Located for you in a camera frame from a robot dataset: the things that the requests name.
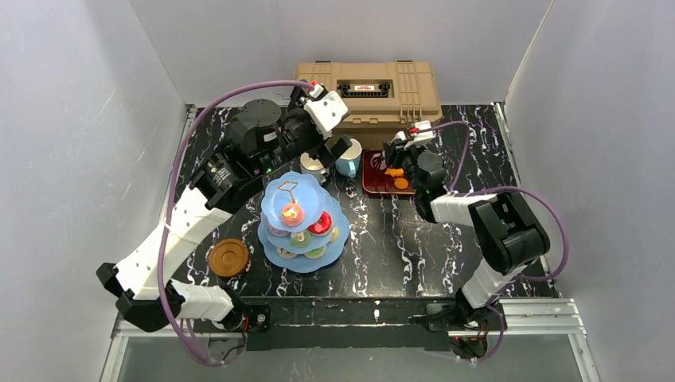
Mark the red serving tray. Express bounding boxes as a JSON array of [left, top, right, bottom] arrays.
[[361, 150, 414, 197]]

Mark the purple frosted donut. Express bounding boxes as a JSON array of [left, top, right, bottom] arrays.
[[267, 224, 289, 237]]

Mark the light blue mug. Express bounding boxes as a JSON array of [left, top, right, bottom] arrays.
[[335, 138, 363, 178]]

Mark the tan plastic toolbox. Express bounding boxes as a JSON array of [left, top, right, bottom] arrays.
[[295, 60, 443, 150]]

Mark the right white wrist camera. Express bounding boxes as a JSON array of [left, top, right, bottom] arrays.
[[405, 120, 436, 149]]

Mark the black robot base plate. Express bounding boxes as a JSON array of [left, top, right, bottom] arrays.
[[232, 294, 507, 353]]

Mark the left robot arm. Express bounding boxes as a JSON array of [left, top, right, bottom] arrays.
[[96, 92, 349, 333]]

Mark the chocolate sprinkle donut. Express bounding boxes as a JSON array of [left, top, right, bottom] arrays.
[[276, 248, 297, 259]]

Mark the white mug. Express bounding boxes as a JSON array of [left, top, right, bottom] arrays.
[[299, 153, 329, 185]]

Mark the green kiwi tart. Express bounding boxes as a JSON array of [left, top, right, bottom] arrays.
[[290, 229, 313, 248]]

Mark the aluminium frame rail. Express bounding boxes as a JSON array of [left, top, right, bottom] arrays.
[[111, 298, 587, 338]]

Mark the orange pastry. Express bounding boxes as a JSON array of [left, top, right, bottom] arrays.
[[384, 168, 405, 178]]

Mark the pink round pastry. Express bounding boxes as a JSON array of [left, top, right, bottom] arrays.
[[279, 202, 305, 227]]

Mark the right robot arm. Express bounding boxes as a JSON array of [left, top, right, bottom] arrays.
[[383, 137, 550, 322]]

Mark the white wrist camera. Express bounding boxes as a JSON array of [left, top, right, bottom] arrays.
[[405, 120, 436, 149], [303, 87, 350, 139]]

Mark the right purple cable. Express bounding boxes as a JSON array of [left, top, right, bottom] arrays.
[[421, 119, 572, 364]]

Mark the green frosted donut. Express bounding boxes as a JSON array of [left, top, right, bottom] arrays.
[[304, 246, 327, 259]]

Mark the blue three-tier cake stand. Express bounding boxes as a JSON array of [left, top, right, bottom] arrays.
[[258, 172, 350, 274]]

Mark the brown wooden coaster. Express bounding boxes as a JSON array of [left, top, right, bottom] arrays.
[[208, 239, 250, 278]]

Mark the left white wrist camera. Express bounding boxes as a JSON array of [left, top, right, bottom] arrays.
[[303, 87, 350, 139]]

